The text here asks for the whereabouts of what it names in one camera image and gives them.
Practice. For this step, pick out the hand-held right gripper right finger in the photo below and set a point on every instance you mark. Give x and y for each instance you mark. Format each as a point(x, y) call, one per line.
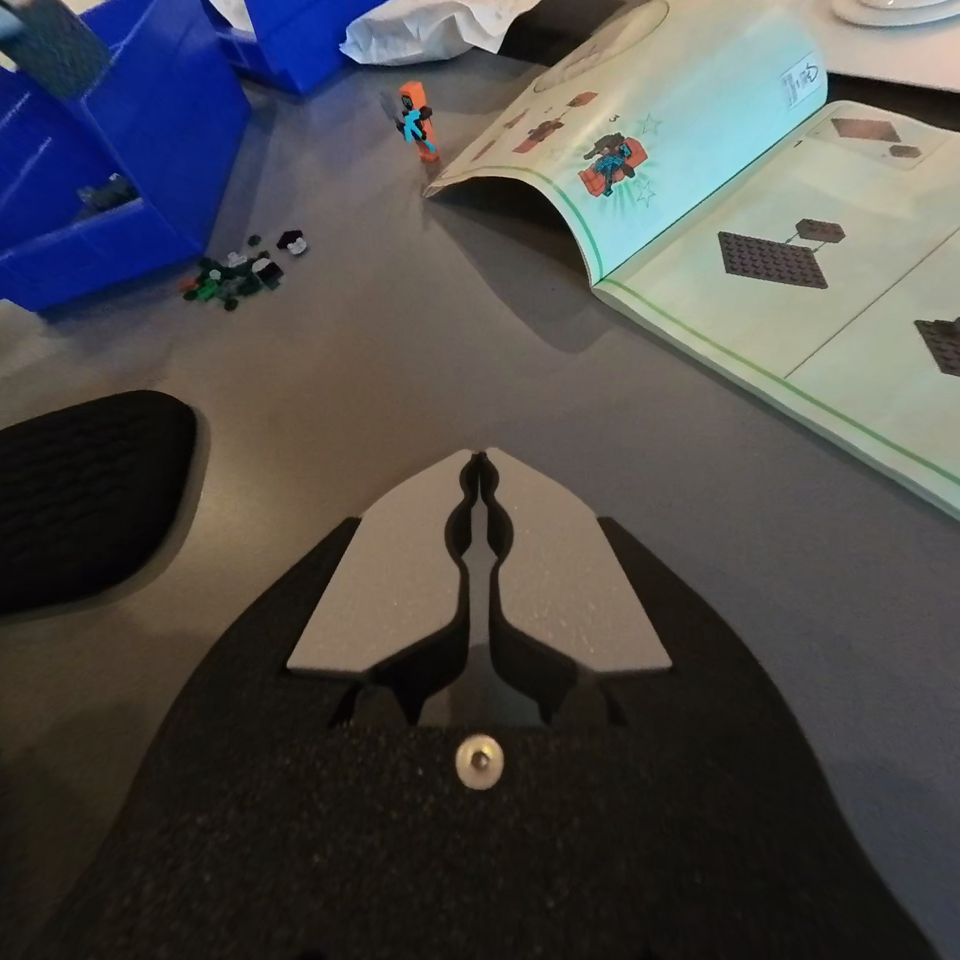
point(585, 592)

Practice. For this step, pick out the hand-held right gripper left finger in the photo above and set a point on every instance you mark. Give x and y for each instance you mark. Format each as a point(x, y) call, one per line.
point(382, 592)

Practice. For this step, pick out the blue plastic bin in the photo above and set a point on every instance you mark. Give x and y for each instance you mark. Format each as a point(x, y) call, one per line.
point(315, 37)
point(172, 135)

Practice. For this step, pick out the pile of small toy bricks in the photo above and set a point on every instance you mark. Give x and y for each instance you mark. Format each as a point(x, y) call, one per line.
point(240, 274)

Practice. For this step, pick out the building instruction booklet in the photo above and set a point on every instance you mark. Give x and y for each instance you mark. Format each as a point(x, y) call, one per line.
point(750, 262)

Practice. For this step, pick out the grey desk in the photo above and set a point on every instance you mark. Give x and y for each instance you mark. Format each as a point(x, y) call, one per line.
point(450, 360)

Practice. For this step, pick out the dark desk with wooden edge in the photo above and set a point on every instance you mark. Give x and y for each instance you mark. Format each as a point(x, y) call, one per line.
point(900, 97)

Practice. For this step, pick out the heap of dark grey bricks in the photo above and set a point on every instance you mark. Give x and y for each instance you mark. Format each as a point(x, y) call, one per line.
point(109, 195)

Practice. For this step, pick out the white printed paper bag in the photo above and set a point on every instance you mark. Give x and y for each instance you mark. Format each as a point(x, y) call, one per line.
point(427, 30)
point(229, 9)

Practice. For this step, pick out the black textured pad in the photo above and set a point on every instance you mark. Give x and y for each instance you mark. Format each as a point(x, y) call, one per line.
point(82, 495)

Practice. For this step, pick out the orange toy brick model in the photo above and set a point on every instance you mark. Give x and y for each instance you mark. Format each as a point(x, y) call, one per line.
point(416, 120)

